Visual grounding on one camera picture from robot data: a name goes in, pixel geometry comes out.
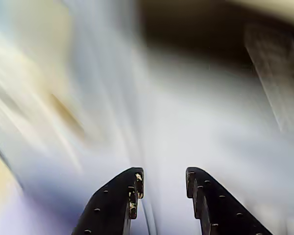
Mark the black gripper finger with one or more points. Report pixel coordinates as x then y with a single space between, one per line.
220 210
110 205

